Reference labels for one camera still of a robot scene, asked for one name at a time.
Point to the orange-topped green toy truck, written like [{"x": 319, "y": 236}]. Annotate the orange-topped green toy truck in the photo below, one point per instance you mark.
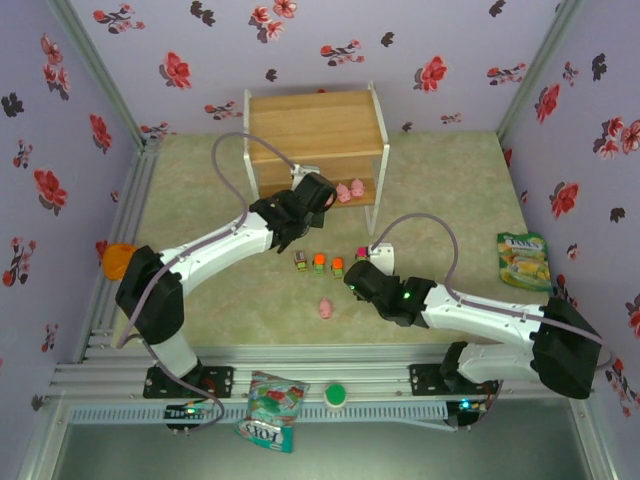
[
  {"x": 319, "y": 264},
  {"x": 338, "y": 268}
]

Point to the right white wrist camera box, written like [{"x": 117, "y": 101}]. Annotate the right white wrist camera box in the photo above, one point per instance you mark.
[{"x": 384, "y": 255}]

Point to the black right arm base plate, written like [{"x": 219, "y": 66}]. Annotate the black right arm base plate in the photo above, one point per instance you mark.
[{"x": 425, "y": 380}]

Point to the green push button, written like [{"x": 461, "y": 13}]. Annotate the green push button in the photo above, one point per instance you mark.
[{"x": 335, "y": 395}]

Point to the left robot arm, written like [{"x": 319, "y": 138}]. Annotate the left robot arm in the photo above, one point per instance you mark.
[{"x": 210, "y": 250}]

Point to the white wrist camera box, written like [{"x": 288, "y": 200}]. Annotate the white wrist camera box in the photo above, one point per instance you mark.
[
  {"x": 305, "y": 169},
  {"x": 384, "y": 255}
]

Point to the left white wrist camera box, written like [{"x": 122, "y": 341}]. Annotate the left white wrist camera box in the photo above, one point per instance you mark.
[{"x": 305, "y": 169}]

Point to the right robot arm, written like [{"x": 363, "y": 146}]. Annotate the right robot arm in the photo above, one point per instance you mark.
[{"x": 490, "y": 315}]

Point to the aluminium base rail bed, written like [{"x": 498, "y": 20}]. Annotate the aluminium base rail bed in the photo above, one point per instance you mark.
[{"x": 350, "y": 365}]

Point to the aluminium corner post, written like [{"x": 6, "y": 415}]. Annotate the aluminium corner post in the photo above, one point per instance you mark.
[
  {"x": 96, "y": 65},
  {"x": 540, "y": 65}
]

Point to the green Fox's candy bag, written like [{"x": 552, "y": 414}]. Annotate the green Fox's candy bag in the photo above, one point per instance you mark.
[{"x": 525, "y": 260}]

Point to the small black controller board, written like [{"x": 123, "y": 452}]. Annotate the small black controller board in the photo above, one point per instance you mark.
[
  {"x": 465, "y": 406},
  {"x": 180, "y": 412}
]

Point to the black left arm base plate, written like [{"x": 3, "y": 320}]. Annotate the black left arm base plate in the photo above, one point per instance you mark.
[{"x": 220, "y": 382}]

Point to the teal Fox's candy bag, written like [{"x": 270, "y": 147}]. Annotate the teal Fox's candy bag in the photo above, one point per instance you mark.
[{"x": 272, "y": 410}]

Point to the pink-topped green toy truck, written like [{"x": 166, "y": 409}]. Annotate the pink-topped green toy truck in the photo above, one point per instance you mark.
[{"x": 360, "y": 253}]

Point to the grey-topped green toy truck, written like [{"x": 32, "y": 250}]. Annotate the grey-topped green toy truck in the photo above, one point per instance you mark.
[{"x": 300, "y": 261}]

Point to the orange lidded plastic cup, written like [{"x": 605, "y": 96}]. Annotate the orange lidded plastic cup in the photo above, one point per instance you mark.
[{"x": 116, "y": 260}]

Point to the aluminium side rail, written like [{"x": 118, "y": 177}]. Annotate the aluminium side rail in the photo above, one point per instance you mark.
[{"x": 131, "y": 195}]

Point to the wooden two-tier shelf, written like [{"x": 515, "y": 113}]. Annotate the wooden two-tier shelf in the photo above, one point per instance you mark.
[{"x": 310, "y": 125}]

